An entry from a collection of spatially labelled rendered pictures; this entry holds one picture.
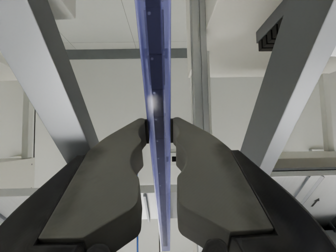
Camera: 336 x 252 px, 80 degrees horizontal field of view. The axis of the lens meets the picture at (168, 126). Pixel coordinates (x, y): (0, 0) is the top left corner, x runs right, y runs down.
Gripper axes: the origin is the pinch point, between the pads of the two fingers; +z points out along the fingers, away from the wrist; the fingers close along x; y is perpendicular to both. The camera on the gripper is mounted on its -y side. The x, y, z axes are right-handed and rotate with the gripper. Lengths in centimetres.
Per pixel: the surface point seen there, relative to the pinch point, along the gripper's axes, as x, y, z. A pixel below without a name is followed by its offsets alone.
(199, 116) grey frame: 10.2, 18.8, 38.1
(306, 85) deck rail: 13.8, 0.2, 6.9
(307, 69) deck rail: 13.2, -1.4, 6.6
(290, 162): 43, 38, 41
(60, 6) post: -8.4, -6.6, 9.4
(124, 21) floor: -28, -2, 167
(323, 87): 79, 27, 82
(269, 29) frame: 28, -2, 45
